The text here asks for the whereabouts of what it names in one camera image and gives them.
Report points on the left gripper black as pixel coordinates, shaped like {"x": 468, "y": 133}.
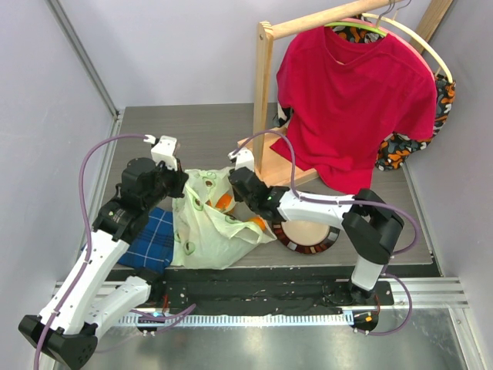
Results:
{"x": 180, "y": 179}

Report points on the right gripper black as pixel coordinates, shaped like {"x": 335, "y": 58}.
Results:
{"x": 237, "y": 180}

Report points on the orange fruit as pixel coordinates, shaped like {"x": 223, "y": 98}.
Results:
{"x": 225, "y": 203}

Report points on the yellow lemon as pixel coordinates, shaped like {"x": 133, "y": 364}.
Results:
{"x": 259, "y": 222}

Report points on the green avocado plastic bag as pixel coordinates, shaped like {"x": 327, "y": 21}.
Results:
{"x": 205, "y": 238}

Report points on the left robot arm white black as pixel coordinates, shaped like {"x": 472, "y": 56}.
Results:
{"x": 69, "y": 327}

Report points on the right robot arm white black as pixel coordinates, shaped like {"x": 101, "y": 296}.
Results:
{"x": 372, "y": 226}

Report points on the wooden clothes rack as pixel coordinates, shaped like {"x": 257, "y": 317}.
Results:
{"x": 272, "y": 168}

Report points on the blue plaid cloth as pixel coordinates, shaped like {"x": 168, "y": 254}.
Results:
{"x": 153, "y": 248}

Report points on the black fruit plate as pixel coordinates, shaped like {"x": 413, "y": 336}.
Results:
{"x": 305, "y": 237}

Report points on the red t-shirt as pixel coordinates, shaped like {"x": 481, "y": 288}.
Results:
{"x": 354, "y": 112}

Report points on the orange black patterned garment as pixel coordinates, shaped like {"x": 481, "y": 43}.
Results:
{"x": 443, "y": 104}

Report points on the green clothes hanger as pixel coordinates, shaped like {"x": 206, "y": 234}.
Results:
{"x": 374, "y": 28}

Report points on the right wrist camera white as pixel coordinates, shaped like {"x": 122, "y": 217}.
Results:
{"x": 242, "y": 158}

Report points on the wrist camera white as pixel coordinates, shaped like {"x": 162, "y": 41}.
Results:
{"x": 163, "y": 150}
{"x": 242, "y": 158}

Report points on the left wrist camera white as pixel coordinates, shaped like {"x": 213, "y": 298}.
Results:
{"x": 163, "y": 150}

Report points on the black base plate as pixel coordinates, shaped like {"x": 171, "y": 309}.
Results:
{"x": 259, "y": 291}

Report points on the white slotted cable duct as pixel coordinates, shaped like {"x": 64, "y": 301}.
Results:
{"x": 227, "y": 321}

